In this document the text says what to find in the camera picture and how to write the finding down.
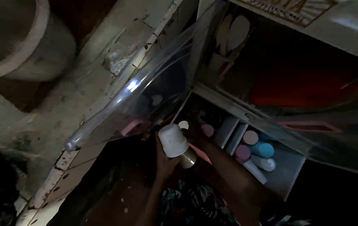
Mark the person's right hand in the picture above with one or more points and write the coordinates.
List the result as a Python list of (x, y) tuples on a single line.
[(194, 135)]

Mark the person's left hand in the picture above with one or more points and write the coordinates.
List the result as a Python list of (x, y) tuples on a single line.
[(163, 166)]

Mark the person's left thumb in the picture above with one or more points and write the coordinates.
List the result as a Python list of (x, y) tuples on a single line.
[(173, 161)]

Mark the person's left fingers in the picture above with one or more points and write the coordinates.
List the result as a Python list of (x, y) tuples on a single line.
[(158, 146)]

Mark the person's right fingers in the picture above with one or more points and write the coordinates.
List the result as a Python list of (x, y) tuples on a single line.
[(193, 124)]

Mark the shiny metallic cup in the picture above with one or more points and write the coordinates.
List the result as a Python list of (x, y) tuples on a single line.
[(188, 158)]

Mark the white plastic cup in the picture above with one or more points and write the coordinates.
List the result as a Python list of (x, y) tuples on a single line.
[(173, 140)]

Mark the person's left forearm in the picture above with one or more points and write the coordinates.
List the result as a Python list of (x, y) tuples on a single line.
[(153, 201)]

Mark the person's right forearm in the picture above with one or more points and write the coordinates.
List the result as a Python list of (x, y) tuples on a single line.
[(232, 169)]

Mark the round cream lid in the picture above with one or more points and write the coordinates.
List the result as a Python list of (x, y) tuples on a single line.
[(183, 125)]

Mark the round pink lid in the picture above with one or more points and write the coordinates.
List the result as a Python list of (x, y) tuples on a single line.
[(207, 130)]

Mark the grey plastic drawer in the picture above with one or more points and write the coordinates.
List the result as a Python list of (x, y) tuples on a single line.
[(227, 135), (285, 169)]

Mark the person's body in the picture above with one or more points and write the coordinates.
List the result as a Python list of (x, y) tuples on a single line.
[(197, 204)]

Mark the clear plastic door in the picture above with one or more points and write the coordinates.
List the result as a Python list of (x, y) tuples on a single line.
[(166, 75), (320, 144)]

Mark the container with mauve lid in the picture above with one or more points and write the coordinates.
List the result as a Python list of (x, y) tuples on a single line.
[(242, 153)]

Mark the container with beige lid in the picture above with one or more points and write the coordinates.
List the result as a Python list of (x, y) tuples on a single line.
[(250, 137)]

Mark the blue cylindrical container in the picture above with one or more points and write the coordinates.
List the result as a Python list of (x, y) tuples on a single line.
[(264, 149)]

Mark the white tube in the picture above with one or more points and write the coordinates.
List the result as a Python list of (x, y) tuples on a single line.
[(254, 171)]

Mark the white bottle with rounded end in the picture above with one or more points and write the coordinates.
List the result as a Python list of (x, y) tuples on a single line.
[(263, 163)]

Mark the beige long utensil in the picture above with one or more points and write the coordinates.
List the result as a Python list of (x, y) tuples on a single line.
[(222, 36)]

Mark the red item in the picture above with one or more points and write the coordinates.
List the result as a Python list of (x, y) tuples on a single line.
[(285, 91)]

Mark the white oval utensil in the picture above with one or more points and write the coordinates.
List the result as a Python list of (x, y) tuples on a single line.
[(238, 31)]

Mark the large white bucket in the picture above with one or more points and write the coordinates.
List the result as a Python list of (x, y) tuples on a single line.
[(53, 53)]

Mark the plastic cabinet with printed top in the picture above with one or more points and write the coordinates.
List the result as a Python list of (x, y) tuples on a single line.
[(339, 34)]

